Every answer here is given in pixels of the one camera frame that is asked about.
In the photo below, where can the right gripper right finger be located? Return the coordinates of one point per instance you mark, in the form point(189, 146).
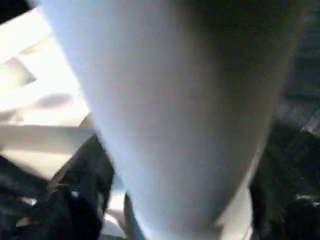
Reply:
point(290, 200)

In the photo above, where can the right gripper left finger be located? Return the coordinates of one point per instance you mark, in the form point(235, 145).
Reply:
point(80, 200)

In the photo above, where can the white plastic table top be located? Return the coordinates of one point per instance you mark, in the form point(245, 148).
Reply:
point(30, 75)

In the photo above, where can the white plastic table leg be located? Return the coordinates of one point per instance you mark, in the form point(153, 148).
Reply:
point(175, 100)

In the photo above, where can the black plastic mat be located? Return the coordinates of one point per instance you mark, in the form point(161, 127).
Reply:
point(300, 75)

